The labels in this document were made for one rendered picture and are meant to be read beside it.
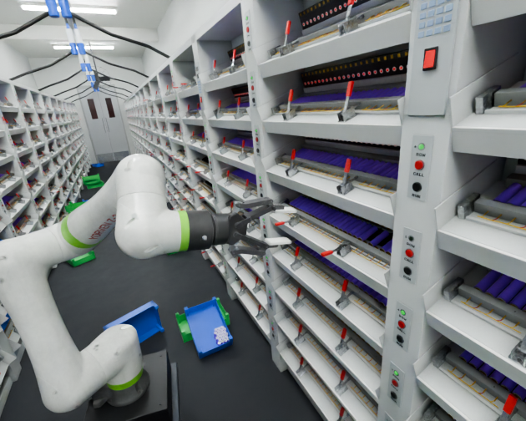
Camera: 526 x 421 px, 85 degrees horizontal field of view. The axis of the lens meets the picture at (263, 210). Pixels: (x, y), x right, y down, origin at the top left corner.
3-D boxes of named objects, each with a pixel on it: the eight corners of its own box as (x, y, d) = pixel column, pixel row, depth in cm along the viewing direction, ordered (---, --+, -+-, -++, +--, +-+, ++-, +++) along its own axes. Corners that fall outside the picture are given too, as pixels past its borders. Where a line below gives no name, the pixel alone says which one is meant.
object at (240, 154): (259, 176, 124) (246, 147, 117) (214, 159, 175) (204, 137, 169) (295, 154, 129) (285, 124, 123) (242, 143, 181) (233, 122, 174)
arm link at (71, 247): (55, 269, 89) (35, 234, 88) (95, 251, 99) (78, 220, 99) (76, 252, 78) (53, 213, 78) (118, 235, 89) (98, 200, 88)
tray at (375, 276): (391, 301, 71) (384, 273, 67) (272, 223, 122) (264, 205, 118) (443, 255, 76) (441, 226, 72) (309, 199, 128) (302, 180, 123)
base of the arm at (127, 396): (63, 422, 94) (58, 409, 92) (77, 382, 108) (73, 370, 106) (148, 399, 101) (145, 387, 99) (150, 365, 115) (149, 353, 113)
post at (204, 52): (232, 300, 210) (194, 32, 152) (227, 293, 218) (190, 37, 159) (256, 291, 218) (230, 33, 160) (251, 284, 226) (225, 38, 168)
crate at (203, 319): (232, 344, 171) (233, 337, 166) (199, 359, 163) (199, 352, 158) (214, 303, 191) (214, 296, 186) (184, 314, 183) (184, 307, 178)
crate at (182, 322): (184, 342, 175) (181, 332, 172) (177, 322, 192) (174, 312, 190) (230, 324, 187) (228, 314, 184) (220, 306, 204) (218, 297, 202)
